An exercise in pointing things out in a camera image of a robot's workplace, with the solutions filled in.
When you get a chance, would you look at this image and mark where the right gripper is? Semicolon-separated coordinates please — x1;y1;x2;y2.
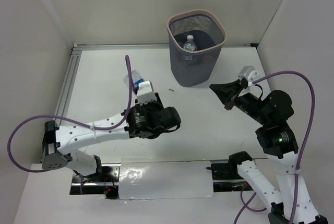
209;77;269;124

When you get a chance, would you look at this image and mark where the crushed blue cap bottle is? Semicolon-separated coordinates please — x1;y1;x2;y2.
123;69;145;94

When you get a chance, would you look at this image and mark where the green white label bottle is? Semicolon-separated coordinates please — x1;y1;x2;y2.
182;35;197;63

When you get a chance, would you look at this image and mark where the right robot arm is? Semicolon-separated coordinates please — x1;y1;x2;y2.
209;80;328;223

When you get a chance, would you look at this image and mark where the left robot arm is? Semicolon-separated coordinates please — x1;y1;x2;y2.
41;93;181;182

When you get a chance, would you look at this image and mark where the grey mesh waste bin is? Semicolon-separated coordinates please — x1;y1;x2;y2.
167;9;226;87

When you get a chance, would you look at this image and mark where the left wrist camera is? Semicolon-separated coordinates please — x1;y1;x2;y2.
136;80;157;104

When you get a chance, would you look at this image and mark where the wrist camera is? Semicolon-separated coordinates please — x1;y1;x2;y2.
238;66;260;96
136;80;157;104

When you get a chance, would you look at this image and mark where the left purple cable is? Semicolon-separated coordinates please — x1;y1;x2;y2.
7;54;134;195

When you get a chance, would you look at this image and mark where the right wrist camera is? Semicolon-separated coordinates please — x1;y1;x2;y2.
238;66;260;96

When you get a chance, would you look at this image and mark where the aluminium frame rail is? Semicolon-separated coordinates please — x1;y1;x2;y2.
41;43;258;163

